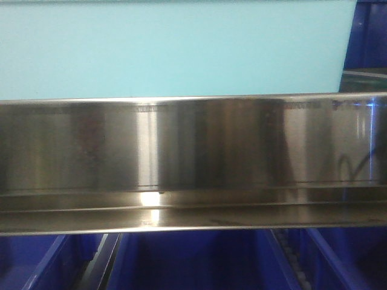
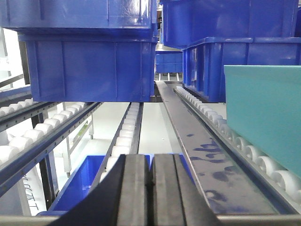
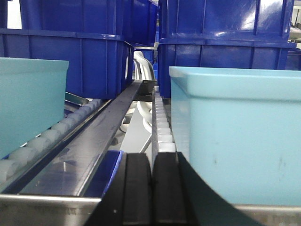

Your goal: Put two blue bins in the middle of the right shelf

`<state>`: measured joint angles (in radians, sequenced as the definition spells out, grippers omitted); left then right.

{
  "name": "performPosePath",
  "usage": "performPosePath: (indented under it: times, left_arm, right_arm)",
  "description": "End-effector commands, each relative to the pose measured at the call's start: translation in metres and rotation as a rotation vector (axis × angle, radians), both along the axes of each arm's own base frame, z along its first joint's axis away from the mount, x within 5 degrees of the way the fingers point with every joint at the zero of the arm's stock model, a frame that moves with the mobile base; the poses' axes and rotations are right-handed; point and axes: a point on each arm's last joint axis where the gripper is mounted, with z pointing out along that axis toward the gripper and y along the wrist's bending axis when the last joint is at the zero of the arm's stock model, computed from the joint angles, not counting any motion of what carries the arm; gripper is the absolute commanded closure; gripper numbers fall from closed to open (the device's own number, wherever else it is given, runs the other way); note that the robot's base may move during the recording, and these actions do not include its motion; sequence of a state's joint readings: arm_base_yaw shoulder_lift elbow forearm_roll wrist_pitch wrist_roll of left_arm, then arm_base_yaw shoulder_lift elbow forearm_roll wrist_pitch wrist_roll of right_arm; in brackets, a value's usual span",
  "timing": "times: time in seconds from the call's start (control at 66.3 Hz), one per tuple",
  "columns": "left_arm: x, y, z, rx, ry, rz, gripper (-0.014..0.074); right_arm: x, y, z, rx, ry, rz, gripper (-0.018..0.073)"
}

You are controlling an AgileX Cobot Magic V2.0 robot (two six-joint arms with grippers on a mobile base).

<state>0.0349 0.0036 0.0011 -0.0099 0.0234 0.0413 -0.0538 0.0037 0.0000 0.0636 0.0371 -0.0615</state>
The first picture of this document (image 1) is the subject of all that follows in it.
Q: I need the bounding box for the stainless steel shelf rail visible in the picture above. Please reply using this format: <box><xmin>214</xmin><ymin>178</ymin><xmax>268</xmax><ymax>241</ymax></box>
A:
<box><xmin>1</xmin><ymin>92</ymin><xmax>386</xmax><ymax>236</ymax></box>

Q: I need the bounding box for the blue bin lower left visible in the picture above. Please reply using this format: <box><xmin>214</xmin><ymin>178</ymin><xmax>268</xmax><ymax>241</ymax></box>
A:
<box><xmin>1</xmin><ymin>234</ymin><xmax>102</xmax><ymax>289</ymax></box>

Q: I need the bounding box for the light blue plastic bin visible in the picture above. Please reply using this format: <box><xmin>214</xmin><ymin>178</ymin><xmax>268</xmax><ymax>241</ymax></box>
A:
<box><xmin>1</xmin><ymin>1</ymin><xmax>356</xmax><ymax>100</ymax></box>

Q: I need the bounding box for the blue bin lower middle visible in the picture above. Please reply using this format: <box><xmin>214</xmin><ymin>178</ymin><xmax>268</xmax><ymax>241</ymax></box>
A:
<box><xmin>107</xmin><ymin>230</ymin><xmax>301</xmax><ymax>289</ymax></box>

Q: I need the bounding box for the white roller track right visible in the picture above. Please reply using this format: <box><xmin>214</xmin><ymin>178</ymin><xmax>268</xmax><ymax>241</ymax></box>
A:
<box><xmin>274</xmin><ymin>229</ymin><xmax>312</xmax><ymax>290</ymax></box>

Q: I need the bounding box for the blue bin lower right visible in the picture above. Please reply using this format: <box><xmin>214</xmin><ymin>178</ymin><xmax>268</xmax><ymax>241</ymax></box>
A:
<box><xmin>298</xmin><ymin>227</ymin><xmax>386</xmax><ymax>289</ymax></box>

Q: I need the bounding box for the blue bin upper right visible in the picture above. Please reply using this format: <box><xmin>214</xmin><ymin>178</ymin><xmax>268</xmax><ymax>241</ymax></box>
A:
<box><xmin>344</xmin><ymin>1</ymin><xmax>386</xmax><ymax>69</ymax></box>

